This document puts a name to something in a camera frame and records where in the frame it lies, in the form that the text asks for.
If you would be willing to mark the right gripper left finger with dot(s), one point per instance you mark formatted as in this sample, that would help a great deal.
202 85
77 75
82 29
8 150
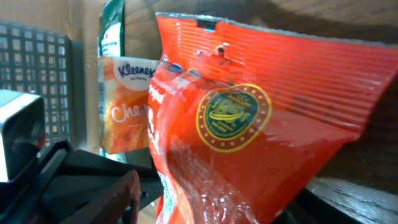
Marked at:
110 206

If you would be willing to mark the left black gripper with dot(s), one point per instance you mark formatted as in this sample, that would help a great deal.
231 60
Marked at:
62 180

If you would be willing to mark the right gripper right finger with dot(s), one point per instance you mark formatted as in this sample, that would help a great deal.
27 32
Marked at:
307 208

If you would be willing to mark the large red snack bag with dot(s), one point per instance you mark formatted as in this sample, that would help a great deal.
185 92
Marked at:
242 117

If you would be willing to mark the small orange snack packet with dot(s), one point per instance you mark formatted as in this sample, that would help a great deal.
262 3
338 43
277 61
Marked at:
123 98

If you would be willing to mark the white green snack packet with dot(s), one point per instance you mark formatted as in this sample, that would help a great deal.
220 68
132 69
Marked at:
111 29

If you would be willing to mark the grey plastic mesh basket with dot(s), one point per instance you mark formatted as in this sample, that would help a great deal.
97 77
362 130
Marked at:
49 64

